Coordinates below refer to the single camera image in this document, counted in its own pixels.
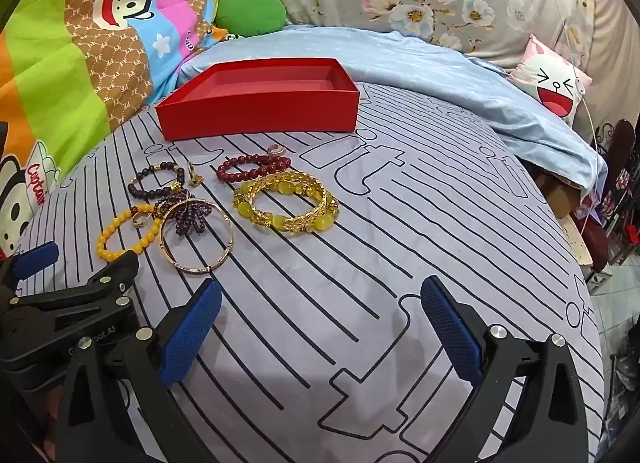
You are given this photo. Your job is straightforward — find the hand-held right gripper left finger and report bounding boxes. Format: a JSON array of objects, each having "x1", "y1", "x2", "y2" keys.
[{"x1": 52, "y1": 277, "x2": 228, "y2": 463}]

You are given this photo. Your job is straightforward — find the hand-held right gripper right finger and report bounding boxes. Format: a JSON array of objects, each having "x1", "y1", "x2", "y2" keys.
[{"x1": 412, "y1": 275, "x2": 598, "y2": 463}]

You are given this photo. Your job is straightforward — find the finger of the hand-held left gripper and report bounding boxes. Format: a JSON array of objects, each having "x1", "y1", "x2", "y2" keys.
[
  {"x1": 10, "y1": 249, "x2": 141, "y2": 326},
  {"x1": 0, "y1": 241, "x2": 60, "y2": 289}
]

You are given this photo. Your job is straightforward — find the yellow bead bracelet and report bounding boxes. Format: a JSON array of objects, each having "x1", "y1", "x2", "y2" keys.
[{"x1": 96, "y1": 203, "x2": 158, "y2": 262}]

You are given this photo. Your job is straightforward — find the thin gold bangle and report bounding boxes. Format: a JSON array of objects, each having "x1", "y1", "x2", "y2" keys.
[{"x1": 159, "y1": 199, "x2": 235, "y2": 274}]

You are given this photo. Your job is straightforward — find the brown bead bracelet gold charms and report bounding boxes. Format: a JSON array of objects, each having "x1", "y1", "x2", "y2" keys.
[{"x1": 127, "y1": 162, "x2": 188, "y2": 201}]

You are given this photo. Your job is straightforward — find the purple bead bracelet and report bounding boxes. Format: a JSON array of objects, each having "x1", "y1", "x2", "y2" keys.
[{"x1": 154, "y1": 193, "x2": 213, "y2": 239}]

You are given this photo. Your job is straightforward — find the yellow stone bracelet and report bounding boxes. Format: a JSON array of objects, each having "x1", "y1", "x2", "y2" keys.
[{"x1": 232, "y1": 179, "x2": 342, "y2": 234}]

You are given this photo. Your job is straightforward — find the dark red bead bracelet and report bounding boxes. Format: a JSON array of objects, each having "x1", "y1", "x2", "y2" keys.
[{"x1": 216, "y1": 154, "x2": 292, "y2": 183}]

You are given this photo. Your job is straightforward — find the gold chain-pattern cuff bangle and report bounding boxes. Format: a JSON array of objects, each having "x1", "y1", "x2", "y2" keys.
[{"x1": 239, "y1": 172, "x2": 337, "y2": 233}]

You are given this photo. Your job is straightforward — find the red cardboard box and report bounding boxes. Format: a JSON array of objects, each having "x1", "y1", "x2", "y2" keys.
[{"x1": 154, "y1": 57, "x2": 361, "y2": 142}]

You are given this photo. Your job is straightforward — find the colourful monkey print blanket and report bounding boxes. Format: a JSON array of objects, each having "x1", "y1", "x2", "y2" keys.
[{"x1": 0, "y1": 0, "x2": 236, "y2": 259}]

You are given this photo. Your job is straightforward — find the dark metal chair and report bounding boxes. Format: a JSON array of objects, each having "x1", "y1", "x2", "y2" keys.
[{"x1": 582, "y1": 119, "x2": 640, "y2": 284}]

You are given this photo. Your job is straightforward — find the pink cartoon face pillow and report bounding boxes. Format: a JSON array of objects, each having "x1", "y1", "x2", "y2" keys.
[{"x1": 507, "y1": 34, "x2": 593, "y2": 119}]

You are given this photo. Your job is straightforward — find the light blue blanket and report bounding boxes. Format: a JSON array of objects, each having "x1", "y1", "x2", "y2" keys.
[{"x1": 177, "y1": 26, "x2": 608, "y2": 199}]

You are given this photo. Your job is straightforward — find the green pillow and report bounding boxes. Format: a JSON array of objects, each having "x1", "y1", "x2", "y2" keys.
[{"x1": 214, "y1": 0, "x2": 287, "y2": 39}]

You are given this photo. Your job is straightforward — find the white cable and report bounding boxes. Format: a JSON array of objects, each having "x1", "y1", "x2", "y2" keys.
[{"x1": 530, "y1": 0, "x2": 601, "y2": 154}]

